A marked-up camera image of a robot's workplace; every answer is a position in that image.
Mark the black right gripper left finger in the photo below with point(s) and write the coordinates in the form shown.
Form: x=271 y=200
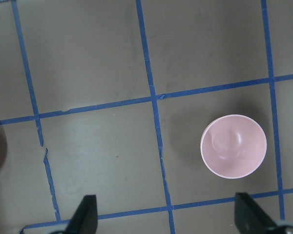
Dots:
x=85 y=218

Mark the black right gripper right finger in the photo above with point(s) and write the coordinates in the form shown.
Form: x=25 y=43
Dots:
x=250 y=218

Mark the small pink bowl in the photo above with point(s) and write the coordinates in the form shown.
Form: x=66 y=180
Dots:
x=233 y=146

